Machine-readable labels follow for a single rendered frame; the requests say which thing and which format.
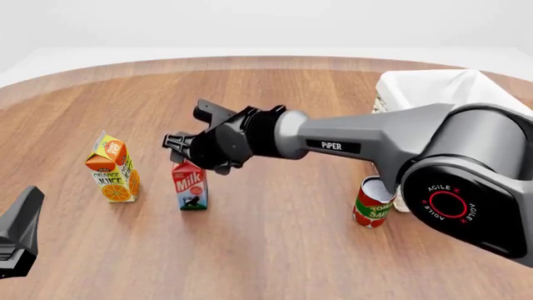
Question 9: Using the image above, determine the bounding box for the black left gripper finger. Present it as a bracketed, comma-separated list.
[0, 185, 46, 252]

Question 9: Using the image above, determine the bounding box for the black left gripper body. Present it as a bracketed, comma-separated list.
[0, 236, 38, 280]

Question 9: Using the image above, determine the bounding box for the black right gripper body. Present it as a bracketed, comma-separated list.
[162, 132, 196, 164]

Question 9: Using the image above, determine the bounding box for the red milk carton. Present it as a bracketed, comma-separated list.
[171, 158, 210, 212]

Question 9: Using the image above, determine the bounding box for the wicker basket with white liner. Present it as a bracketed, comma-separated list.
[371, 68, 533, 214]

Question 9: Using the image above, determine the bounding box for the orange juice carton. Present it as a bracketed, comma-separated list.
[84, 129, 142, 204]

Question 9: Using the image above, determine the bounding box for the tomato sauce can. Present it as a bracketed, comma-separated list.
[351, 175, 397, 230]

